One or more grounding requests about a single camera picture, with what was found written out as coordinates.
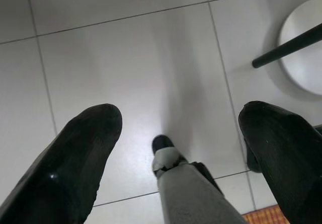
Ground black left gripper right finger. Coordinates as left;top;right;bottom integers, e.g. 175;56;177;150
238;102;322;224

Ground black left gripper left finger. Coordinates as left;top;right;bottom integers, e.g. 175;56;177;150
0;103;123;224

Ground orange woven mat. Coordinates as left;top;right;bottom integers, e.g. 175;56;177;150
241;205;286;224

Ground white round stand base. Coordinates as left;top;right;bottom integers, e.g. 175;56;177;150
276;0;322;96

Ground grey robot left leg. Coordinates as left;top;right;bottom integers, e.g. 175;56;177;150
151;134;249;224

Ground black stand rod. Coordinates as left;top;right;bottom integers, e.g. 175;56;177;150
252;22;322;69

